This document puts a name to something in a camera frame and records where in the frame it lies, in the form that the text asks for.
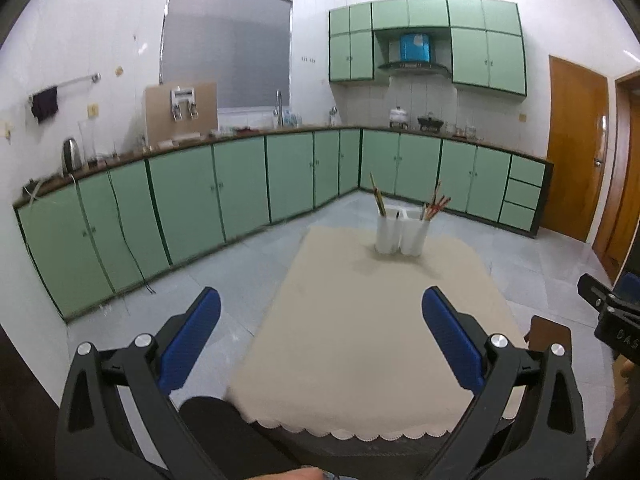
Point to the person's leg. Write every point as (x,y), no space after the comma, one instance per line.
(215,430)

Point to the black wok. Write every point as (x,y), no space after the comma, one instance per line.
(430,122)

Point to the framed orange wooden door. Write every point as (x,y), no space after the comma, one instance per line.
(625,170)

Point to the metal towel bar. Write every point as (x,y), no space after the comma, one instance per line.
(75,81)

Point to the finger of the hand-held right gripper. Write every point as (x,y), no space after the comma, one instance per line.
(592,290)
(620,332)

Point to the person's right forearm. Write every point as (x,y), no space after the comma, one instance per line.
(610,435)

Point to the large green wall cabinet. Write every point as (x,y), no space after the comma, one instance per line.
(490,50)

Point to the steel electric kettle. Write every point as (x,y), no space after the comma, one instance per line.
(72,157)

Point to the grey window blind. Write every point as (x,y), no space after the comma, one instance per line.
(225,45)

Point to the green cabinet above hood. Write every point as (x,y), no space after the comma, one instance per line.
(410,12)

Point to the small metal tap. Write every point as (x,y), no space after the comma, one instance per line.
(333,117)

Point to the row of glass jars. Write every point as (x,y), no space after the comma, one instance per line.
(462,131)

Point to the beige tablecloth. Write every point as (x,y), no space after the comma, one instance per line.
(360,320)

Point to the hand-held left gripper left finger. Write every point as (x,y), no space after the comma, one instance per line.
(192,335)

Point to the white utensil holder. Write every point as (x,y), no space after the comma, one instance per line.
(400,237)

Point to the white cooking pot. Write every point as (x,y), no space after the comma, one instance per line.
(398,117)

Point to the red chopstick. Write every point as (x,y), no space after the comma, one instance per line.
(440,209)
(434,210)

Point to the cardboard board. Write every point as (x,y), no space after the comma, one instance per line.
(157,120)

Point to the range hood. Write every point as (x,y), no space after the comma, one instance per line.
(415,55)

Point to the white wall-mounted device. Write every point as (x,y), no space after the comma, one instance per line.
(182,96)

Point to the person's right hand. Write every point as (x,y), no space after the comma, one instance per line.
(627,377)

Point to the dark hanging towel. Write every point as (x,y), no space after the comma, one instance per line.
(45,104)

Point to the green base cabinet run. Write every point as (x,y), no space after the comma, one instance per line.
(190,200)

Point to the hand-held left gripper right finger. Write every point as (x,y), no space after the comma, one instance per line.
(450,340)

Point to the brown wooden stool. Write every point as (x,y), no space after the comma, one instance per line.
(547,330)

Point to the metal sink faucet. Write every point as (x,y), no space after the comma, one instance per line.
(279,110)

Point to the red-tipped wooden chopstick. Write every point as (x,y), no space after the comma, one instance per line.
(436,202)

